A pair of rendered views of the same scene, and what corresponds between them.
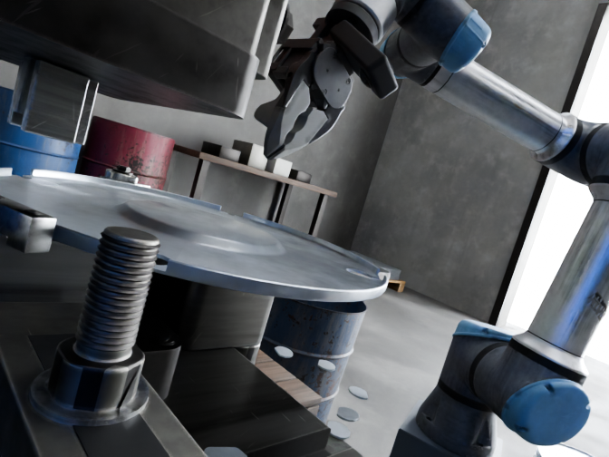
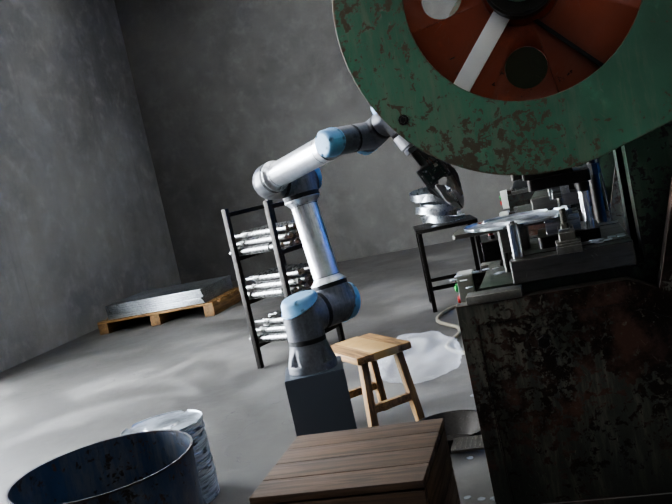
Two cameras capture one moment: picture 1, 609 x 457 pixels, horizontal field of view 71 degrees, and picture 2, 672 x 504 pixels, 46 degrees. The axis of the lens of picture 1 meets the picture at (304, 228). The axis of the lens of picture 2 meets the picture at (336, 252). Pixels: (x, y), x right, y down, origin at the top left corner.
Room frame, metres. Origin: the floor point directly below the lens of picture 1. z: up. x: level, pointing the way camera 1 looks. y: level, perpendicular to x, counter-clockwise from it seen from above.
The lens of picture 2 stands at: (1.81, 1.77, 1.02)
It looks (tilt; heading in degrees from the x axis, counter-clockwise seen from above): 6 degrees down; 242
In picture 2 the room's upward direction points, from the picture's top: 12 degrees counter-clockwise
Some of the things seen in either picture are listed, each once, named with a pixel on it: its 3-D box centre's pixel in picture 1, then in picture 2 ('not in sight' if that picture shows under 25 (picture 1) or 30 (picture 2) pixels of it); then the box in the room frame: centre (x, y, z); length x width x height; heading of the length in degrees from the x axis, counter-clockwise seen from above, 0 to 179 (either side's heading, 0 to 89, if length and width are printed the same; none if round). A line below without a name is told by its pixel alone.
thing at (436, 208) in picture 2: not in sight; (447, 243); (-1.33, -2.53, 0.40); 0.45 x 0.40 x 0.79; 58
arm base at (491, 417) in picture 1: (461, 411); (310, 352); (0.81, -0.40, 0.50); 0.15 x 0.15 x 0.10
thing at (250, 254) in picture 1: (205, 226); (515, 219); (0.33, 0.07, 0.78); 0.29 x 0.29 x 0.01
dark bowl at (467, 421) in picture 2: not in sight; (451, 434); (0.30, -0.50, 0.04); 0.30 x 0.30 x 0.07
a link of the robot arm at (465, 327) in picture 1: (482, 357); (303, 315); (0.81, -0.40, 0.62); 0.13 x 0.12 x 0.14; 11
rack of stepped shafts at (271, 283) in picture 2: not in sight; (284, 278); (-0.08, -2.47, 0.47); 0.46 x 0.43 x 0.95; 116
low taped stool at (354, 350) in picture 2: not in sight; (372, 384); (0.33, -0.94, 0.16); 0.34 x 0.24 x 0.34; 86
